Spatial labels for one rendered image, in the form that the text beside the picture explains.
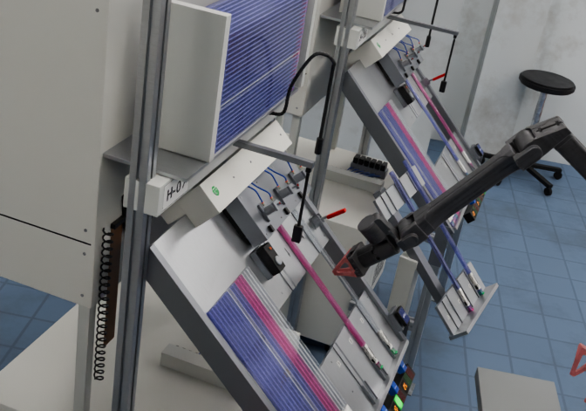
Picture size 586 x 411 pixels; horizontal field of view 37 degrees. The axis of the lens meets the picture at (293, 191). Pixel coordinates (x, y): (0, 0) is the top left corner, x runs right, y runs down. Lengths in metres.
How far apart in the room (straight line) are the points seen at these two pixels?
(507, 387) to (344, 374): 0.66
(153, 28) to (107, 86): 0.21
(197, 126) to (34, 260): 0.51
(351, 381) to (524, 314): 2.13
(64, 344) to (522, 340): 2.26
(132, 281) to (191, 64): 0.48
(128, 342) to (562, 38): 4.41
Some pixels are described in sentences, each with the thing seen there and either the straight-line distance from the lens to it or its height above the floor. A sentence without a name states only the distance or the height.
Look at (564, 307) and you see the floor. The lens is 4.48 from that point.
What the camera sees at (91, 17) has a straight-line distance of 1.76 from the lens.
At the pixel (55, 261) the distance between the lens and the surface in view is 2.03.
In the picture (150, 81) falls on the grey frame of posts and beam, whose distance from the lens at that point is 1.68.
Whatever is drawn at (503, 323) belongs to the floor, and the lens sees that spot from 4.19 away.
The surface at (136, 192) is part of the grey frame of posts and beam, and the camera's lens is 1.78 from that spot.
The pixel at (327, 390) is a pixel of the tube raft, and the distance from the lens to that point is 2.16.
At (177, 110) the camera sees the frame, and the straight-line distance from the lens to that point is 1.84.
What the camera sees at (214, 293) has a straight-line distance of 1.98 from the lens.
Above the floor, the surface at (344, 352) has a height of 0.82.
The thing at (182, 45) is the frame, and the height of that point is 1.63.
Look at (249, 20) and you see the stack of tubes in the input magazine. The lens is 1.92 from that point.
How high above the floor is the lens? 2.18
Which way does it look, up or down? 26 degrees down
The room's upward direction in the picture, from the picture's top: 10 degrees clockwise
